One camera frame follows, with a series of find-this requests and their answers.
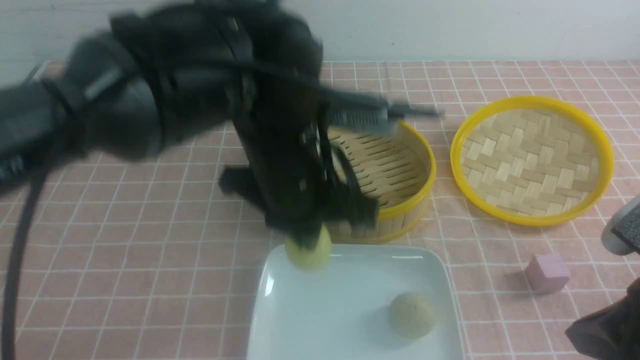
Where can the bamboo steamer basket yellow rim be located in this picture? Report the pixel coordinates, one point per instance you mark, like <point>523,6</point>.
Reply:
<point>399,172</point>

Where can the yellow steamed bun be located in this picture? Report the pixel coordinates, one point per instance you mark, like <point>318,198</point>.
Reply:
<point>310,259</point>

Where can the woven bamboo steamer lid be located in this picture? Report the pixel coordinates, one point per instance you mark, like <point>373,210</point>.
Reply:
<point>534,161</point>

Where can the pale round steamed bun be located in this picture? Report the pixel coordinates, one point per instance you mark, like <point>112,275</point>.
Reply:
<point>411,315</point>

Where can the pink cube block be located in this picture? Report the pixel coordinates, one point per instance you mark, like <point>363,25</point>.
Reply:
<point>547,273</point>

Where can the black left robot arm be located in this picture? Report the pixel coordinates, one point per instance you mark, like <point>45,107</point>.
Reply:
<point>154,81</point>

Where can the white square plate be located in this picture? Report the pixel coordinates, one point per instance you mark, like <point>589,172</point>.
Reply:
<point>341,311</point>

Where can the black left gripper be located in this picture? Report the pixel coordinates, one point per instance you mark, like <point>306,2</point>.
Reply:
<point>297,176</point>

